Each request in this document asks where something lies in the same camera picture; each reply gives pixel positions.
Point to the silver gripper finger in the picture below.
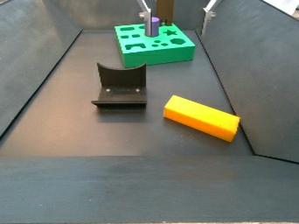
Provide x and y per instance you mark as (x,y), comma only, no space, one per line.
(209,14)
(146,13)

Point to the yellow rectangular block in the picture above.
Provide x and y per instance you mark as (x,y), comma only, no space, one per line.
(201,117)

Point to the green shape-sorter board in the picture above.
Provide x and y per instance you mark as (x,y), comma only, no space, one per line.
(170,47)

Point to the black curved fixture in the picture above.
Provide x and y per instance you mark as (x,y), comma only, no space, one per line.
(122,87)

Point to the purple cylinder peg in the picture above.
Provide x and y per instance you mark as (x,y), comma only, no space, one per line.
(151,27)

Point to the brown arch-shaped block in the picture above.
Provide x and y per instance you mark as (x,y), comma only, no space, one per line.
(165,11)

